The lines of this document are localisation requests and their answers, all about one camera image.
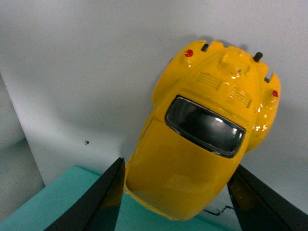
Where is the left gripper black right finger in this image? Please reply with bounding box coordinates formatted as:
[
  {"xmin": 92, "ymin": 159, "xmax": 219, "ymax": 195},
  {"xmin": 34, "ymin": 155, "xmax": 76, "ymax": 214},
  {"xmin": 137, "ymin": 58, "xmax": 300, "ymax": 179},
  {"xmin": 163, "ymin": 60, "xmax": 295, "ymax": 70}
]
[{"xmin": 227, "ymin": 165, "xmax": 308, "ymax": 231}]

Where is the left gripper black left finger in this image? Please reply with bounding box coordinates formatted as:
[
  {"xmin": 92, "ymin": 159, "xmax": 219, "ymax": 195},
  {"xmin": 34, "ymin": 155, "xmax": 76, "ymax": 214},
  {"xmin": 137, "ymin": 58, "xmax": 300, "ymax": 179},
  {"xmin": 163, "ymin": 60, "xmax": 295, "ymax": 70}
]
[{"xmin": 45, "ymin": 157, "xmax": 126, "ymax": 231}]

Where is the yellow beetle toy car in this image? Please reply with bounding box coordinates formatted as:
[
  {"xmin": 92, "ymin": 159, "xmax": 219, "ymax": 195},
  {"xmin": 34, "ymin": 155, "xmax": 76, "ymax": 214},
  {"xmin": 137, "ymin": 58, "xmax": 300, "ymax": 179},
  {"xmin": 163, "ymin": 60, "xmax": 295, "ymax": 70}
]
[{"xmin": 125, "ymin": 40, "xmax": 281, "ymax": 220}]

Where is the turquoise storage box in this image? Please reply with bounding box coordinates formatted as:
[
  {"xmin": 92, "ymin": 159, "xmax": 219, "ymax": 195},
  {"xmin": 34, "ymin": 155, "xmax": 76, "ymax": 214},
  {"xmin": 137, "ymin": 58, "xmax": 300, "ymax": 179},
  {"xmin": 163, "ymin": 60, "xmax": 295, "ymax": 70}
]
[{"xmin": 0, "ymin": 167, "xmax": 223, "ymax": 231}]

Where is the thin bent black wire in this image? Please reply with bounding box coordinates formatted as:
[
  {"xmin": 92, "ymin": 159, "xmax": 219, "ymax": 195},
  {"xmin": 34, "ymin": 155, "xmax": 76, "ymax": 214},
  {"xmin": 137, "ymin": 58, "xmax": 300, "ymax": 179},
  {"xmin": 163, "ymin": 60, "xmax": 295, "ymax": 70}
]
[{"xmin": 203, "ymin": 205, "xmax": 234, "ymax": 216}]

